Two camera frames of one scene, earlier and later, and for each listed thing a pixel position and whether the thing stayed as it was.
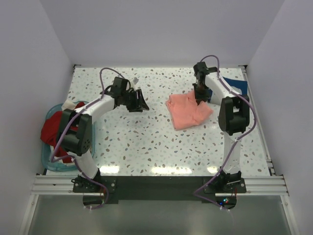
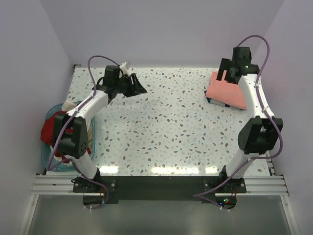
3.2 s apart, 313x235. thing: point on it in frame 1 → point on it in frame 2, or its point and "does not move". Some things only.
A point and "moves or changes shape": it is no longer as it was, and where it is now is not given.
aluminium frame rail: x=63 y=184 does not move
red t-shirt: x=50 y=133 does not move
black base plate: x=158 y=189 does not move
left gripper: x=139 y=104 → x=135 y=89
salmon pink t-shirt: x=185 y=111 moves or changes shape
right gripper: x=199 y=98 → x=225 y=65
